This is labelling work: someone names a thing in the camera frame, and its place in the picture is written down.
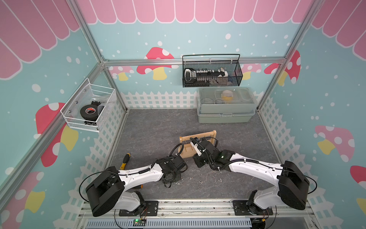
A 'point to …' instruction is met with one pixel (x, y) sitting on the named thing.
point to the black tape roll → (90, 112)
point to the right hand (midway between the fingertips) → (193, 156)
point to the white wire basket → (88, 92)
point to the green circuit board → (137, 221)
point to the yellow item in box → (227, 95)
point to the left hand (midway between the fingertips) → (175, 180)
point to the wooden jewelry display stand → (186, 150)
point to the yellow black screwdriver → (126, 159)
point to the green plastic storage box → (226, 105)
